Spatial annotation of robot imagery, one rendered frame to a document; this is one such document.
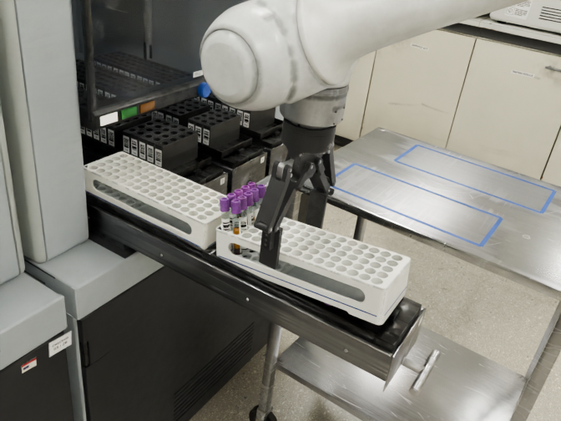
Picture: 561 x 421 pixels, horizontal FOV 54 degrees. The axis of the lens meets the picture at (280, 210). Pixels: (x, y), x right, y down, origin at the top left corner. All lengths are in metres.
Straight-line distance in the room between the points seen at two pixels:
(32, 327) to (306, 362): 0.78
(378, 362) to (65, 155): 0.60
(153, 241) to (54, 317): 0.20
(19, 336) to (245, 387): 0.99
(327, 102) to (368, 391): 0.92
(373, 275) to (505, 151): 2.39
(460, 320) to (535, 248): 1.16
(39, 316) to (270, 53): 0.61
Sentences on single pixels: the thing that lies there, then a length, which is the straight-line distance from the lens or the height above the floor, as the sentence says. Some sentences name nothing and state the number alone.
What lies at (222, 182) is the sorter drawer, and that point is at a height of 0.79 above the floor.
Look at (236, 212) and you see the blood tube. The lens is 0.86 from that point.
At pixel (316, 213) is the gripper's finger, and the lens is 0.91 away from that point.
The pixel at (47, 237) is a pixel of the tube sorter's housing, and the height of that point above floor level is 0.79.
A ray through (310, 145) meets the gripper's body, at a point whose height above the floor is 1.05.
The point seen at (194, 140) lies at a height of 0.86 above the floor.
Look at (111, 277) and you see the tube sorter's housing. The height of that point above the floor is 0.71.
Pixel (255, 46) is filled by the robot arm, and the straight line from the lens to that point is 0.52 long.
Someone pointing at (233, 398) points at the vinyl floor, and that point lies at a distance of 1.78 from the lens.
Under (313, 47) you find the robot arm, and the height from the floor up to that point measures 1.22.
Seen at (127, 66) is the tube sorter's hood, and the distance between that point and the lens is 1.01.
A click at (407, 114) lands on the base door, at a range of 3.24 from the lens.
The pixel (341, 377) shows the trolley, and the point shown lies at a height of 0.28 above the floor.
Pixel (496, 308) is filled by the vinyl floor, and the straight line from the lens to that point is 2.40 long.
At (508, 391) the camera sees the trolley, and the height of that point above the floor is 0.28.
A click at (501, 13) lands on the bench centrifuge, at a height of 0.95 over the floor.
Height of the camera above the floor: 1.34
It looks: 30 degrees down
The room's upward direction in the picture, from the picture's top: 7 degrees clockwise
